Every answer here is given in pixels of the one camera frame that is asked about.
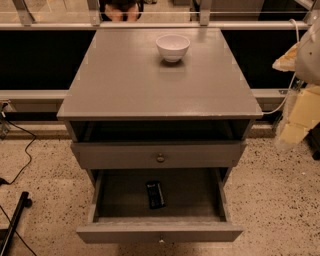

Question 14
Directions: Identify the black floor cable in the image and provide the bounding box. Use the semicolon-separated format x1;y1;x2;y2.
0;119;38;186

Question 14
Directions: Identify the dark blueberry rxbar wrapper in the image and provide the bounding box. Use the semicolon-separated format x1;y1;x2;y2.
146;181;165;209

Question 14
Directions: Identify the white ceramic bowl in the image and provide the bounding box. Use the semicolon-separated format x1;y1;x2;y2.
156;34;190;63

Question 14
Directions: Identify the seated person in background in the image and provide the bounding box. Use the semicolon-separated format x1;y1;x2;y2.
99;0;144;22

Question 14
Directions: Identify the black stand leg with wheel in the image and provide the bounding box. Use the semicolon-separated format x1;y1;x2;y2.
0;191;32;256

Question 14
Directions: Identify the grey wooden drawer cabinet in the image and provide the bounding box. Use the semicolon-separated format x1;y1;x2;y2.
56;27;264;188

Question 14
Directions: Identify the round brass drawer knob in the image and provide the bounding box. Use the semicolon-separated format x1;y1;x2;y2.
156;153;165;163

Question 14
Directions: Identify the grey metal railing frame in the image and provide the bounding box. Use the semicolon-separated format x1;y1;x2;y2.
1;0;319;107

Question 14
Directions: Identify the white cable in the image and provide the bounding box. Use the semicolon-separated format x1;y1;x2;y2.
262;18;301;116

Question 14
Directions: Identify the open grey lower drawer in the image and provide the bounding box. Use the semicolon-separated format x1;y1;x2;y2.
77;168;243;243

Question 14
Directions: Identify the closed grey upper drawer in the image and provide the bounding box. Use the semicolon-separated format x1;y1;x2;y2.
71;141;246;169

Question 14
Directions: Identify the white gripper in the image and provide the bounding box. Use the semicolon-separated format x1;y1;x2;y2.
272;18;320;150

